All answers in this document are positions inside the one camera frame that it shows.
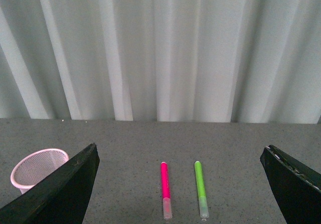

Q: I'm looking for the white pleated curtain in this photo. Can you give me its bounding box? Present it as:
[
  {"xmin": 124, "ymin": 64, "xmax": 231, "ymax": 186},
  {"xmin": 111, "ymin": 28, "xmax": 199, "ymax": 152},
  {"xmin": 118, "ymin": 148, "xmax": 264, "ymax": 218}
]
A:
[{"xmin": 1, "ymin": 0, "xmax": 320, "ymax": 124}]

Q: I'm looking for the pink marker pen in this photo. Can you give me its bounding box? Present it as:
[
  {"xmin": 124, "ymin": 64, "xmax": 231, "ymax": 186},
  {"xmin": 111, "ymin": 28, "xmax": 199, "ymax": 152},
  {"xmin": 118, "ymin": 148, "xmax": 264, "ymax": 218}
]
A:
[{"xmin": 160, "ymin": 162, "xmax": 173, "ymax": 220}]

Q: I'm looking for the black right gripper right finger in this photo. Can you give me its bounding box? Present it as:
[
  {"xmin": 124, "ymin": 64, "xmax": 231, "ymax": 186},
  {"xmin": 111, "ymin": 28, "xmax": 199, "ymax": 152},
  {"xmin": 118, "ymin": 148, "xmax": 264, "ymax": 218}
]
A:
[{"xmin": 260, "ymin": 145, "xmax": 320, "ymax": 223}]

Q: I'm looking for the pink mesh pen cup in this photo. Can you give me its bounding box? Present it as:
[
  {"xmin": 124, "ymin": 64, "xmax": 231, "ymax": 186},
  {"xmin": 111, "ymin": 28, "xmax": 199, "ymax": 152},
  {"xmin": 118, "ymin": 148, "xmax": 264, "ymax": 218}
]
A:
[{"xmin": 11, "ymin": 148, "xmax": 69, "ymax": 194}]

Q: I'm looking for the green marker pen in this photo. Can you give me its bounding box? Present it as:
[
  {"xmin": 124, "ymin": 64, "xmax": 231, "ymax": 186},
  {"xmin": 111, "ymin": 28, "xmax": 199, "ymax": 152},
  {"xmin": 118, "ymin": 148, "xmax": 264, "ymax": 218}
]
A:
[{"xmin": 194, "ymin": 161, "xmax": 209, "ymax": 219}]

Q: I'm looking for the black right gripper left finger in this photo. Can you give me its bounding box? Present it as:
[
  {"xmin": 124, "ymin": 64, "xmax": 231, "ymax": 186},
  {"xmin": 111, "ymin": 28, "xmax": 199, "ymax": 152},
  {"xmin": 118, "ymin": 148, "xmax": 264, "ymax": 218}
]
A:
[{"xmin": 1, "ymin": 144, "xmax": 100, "ymax": 223}]

